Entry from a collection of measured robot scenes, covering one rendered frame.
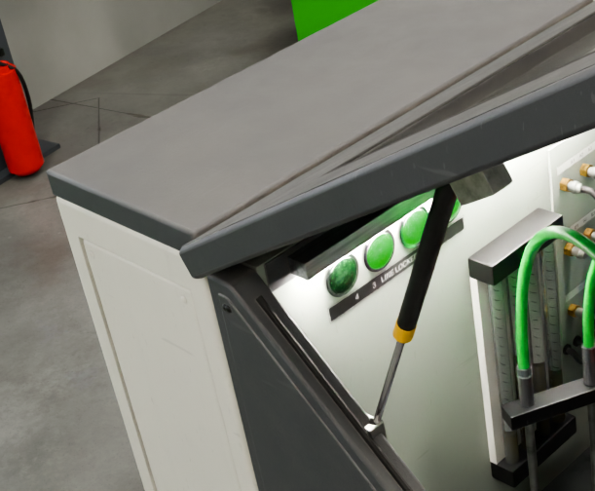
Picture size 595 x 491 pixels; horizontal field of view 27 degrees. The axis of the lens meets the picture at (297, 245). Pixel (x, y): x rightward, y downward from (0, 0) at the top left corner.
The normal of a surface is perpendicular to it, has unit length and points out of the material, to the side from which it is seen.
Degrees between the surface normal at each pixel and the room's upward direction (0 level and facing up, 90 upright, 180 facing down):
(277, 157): 0
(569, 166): 90
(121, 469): 0
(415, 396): 90
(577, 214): 90
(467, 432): 90
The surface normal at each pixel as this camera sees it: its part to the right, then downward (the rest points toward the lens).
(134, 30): 0.79, 0.19
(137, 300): -0.72, 0.45
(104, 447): -0.17, -0.85
